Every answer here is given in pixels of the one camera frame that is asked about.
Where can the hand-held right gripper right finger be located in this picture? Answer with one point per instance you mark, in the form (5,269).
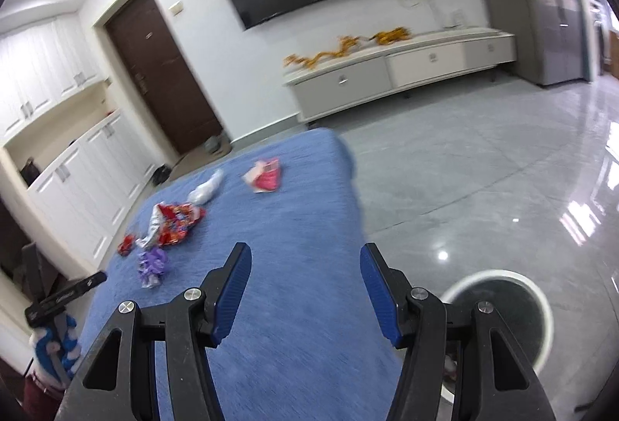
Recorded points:
(379,300)

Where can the black shoes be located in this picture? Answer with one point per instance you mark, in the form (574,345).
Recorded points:
(160,174)

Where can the white wall cabinets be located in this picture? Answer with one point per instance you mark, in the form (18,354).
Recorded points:
(38,73)

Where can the golden tiger ornament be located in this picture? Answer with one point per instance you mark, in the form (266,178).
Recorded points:
(389,36)

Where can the blue white patterned cloth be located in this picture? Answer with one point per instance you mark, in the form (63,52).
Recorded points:
(43,348)

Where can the grey shoes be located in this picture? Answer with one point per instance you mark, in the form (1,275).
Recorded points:
(213,144)

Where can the purple wrapper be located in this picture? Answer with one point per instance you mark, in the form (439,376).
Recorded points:
(152,266)

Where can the grey refrigerator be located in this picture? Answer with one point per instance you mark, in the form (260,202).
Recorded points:
(546,15)

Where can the small red wrapper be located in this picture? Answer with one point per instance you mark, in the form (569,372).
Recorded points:
(126,246)

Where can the dark red cloth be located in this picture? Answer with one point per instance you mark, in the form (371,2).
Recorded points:
(43,401)

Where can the white television cabinet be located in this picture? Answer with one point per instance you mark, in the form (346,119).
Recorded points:
(338,82)

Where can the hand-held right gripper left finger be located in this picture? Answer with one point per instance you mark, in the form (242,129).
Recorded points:
(232,300)

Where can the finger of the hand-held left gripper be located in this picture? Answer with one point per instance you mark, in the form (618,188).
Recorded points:
(80,285)

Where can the white plastic bag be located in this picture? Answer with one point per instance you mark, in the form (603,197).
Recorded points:
(205,191)

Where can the red pink wrapper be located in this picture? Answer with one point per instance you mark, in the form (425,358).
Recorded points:
(266,179)

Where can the white base cabinets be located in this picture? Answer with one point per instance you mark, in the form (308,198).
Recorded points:
(92,189)

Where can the white round trash bin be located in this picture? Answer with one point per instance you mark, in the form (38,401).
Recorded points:
(512,319)

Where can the white light switch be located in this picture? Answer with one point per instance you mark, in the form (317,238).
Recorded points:
(176,8)

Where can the golden dragon ornament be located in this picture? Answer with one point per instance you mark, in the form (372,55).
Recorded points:
(319,58)

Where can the blue fleece blanket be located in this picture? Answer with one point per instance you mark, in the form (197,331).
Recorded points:
(290,208)

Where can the red silver snack wrapper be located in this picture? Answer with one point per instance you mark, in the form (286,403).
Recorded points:
(174,220)

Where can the black bag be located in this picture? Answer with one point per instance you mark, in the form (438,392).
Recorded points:
(30,172)

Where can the dark brown door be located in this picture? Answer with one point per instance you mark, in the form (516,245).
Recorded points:
(159,73)

